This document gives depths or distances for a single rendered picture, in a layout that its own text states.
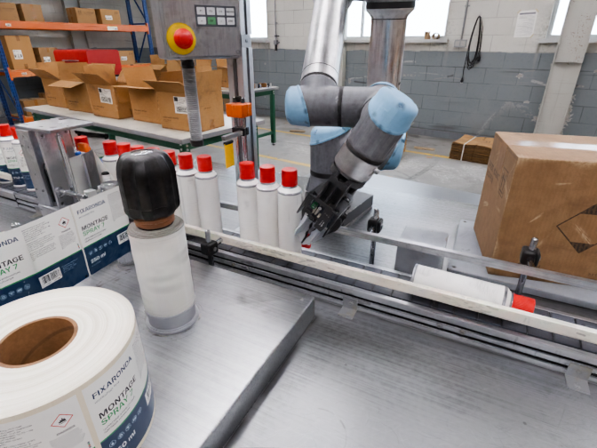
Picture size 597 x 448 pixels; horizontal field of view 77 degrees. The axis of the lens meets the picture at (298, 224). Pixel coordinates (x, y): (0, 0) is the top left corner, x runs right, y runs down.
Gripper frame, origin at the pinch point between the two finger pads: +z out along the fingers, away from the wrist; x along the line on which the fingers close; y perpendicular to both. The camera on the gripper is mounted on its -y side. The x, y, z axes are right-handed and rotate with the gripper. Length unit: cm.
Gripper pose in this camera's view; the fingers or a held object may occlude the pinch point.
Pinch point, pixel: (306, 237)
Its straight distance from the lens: 81.9
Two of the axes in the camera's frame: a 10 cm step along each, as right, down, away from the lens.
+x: 7.7, 6.2, -1.3
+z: -4.5, 6.8, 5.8
